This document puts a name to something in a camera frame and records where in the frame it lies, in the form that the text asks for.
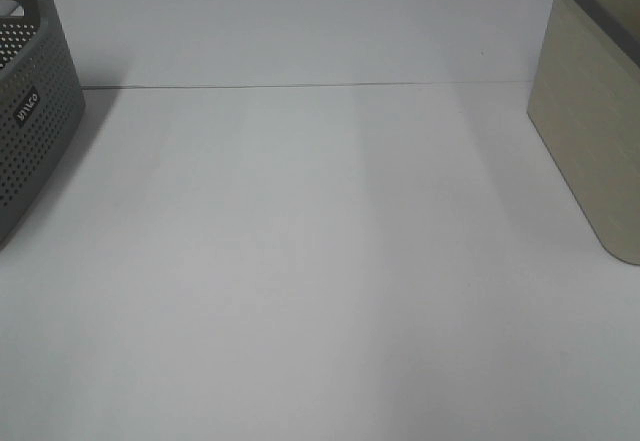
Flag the beige plastic basket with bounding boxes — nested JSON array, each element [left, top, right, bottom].
[[527, 0, 639, 265]]

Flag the grey perforated plastic basket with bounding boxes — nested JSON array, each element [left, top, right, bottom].
[[1, 0, 86, 243]]

